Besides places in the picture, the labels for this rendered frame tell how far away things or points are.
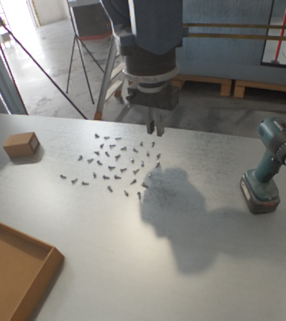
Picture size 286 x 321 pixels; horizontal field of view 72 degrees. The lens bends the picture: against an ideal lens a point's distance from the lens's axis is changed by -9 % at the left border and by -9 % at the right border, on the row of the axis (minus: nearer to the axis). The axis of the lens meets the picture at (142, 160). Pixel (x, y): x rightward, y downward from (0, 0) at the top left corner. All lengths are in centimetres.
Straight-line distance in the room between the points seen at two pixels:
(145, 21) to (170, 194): 43
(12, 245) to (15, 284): 11
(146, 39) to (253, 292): 55
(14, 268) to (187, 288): 42
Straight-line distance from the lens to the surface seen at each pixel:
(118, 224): 58
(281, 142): 48
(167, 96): 54
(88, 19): 617
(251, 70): 259
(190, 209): 59
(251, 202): 60
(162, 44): 46
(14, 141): 93
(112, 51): 192
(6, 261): 65
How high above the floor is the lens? 114
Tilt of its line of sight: 43 degrees down
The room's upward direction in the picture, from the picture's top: 8 degrees counter-clockwise
